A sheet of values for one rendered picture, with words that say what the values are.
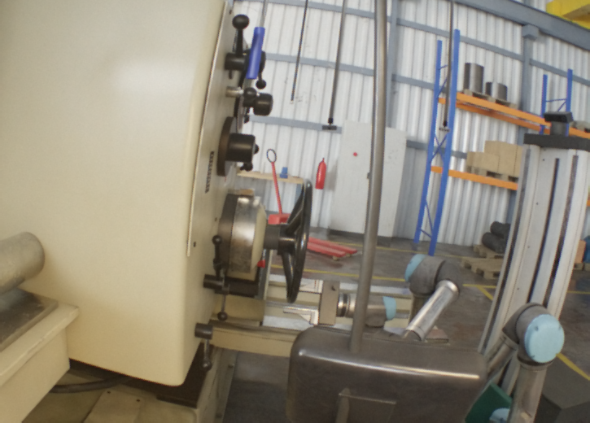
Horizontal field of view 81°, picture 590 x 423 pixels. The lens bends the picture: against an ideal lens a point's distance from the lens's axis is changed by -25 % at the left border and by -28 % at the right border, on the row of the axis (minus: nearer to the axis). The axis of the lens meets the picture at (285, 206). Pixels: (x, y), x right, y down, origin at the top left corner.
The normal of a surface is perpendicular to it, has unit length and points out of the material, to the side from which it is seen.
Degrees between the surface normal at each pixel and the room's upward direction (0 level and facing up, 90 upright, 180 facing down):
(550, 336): 82
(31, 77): 90
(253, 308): 90
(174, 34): 90
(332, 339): 19
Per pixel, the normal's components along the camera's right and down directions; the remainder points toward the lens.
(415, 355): 0.04, -0.89
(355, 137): 0.00, 0.14
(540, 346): -0.22, -0.02
